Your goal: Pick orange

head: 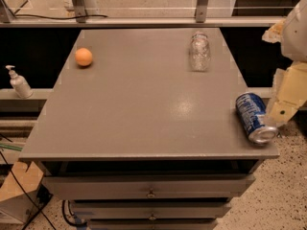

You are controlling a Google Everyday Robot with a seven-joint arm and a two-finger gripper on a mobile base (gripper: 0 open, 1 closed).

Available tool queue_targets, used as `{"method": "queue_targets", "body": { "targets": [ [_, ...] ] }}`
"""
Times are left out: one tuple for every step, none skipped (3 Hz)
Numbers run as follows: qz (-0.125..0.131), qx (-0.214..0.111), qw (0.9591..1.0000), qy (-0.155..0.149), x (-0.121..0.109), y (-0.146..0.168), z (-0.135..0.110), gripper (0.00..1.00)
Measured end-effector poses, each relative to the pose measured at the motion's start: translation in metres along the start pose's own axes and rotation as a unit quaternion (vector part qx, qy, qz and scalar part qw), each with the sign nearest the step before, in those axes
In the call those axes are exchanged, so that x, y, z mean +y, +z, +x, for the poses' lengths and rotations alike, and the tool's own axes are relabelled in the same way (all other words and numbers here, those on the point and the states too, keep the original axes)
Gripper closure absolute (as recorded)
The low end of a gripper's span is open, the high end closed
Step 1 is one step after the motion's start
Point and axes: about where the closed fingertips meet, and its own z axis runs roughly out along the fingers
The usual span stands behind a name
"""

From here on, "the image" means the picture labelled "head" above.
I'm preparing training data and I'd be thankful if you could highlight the metal bracket post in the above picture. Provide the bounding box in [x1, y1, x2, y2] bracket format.
[72, 0, 87, 23]
[195, 0, 209, 23]

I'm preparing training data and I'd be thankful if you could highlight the right metal bracket post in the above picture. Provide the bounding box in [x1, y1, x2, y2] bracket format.
[195, 0, 209, 23]

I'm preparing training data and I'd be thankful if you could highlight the white pump soap bottle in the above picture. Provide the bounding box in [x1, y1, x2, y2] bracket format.
[6, 65, 33, 99]

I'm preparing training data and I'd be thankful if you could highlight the black floor cable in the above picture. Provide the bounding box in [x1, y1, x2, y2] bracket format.
[0, 150, 59, 230]

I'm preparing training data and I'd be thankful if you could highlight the black cable on ledge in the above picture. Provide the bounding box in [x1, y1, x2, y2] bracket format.
[13, 13, 109, 20]

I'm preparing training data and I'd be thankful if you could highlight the orange fruit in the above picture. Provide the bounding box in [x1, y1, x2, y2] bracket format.
[75, 48, 93, 66]

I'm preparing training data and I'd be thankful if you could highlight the left metal bracket post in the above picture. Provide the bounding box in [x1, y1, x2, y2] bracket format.
[72, 0, 87, 23]

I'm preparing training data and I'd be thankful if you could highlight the cardboard box on floor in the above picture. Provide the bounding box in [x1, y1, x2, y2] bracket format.
[0, 162, 43, 224]

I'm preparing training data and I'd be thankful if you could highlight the clear plastic water bottle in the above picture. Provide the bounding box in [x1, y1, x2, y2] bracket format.
[189, 31, 211, 72]

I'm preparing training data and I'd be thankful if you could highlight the grey drawer cabinet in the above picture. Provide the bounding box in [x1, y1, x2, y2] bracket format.
[21, 28, 278, 230]

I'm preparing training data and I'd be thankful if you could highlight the blue soda can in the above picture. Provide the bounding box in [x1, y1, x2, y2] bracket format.
[235, 92, 278, 145]

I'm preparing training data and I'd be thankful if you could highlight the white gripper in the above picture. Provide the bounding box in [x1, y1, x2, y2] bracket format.
[262, 0, 307, 127]

